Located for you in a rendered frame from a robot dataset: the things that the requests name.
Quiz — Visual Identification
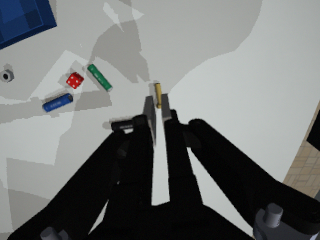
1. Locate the red die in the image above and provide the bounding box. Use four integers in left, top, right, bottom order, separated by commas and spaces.
66, 72, 84, 89

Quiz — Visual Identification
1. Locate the gold bolt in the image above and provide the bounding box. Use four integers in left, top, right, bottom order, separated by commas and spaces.
155, 83, 162, 109

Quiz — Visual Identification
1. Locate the blue battery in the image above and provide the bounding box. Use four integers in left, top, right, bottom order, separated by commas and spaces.
42, 93, 73, 113

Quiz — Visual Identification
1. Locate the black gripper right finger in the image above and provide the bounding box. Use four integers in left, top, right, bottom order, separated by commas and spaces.
161, 93, 320, 240

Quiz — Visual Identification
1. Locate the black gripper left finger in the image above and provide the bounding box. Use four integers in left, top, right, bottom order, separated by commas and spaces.
7, 95, 157, 240

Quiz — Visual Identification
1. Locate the blue rack of labelled bins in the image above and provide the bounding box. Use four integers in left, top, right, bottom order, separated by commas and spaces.
0, 0, 57, 50

